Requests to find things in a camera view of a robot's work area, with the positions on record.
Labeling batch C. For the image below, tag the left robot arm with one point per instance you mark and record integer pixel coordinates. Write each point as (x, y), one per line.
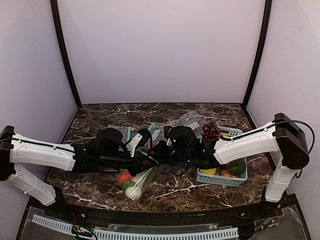
(105, 150)

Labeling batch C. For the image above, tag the black right frame post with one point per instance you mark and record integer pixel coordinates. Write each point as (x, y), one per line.
(259, 52)

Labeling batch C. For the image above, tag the yellow lemon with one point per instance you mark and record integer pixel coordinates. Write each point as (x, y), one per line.
(211, 171)

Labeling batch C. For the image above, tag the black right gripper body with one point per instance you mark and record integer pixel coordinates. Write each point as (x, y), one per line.
(163, 155)

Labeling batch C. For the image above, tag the black frame post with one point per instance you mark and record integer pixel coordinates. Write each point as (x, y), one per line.
(63, 52)
(259, 52)

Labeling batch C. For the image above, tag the white slotted cable duct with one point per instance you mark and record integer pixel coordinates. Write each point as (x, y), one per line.
(138, 232)

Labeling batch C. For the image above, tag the clear zip bag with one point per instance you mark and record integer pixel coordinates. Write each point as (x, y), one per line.
(157, 132)
(191, 119)
(126, 133)
(149, 174)

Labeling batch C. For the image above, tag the purple grape bunch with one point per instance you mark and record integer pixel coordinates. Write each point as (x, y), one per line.
(210, 132)

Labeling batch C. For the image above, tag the light blue plastic basket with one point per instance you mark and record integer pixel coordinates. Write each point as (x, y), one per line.
(223, 177)

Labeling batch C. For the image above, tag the green avocado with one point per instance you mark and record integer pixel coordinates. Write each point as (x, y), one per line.
(237, 167)

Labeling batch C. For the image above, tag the black left frame post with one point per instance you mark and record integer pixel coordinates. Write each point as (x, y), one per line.
(63, 52)

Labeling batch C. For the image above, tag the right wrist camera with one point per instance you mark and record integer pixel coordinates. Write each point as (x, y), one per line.
(169, 137)

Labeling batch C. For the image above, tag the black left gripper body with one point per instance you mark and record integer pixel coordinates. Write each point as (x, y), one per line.
(137, 164)

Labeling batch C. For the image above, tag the green white bok choy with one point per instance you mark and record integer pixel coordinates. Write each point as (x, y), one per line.
(134, 188)

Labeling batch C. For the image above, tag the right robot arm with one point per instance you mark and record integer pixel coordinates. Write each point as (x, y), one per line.
(279, 135)

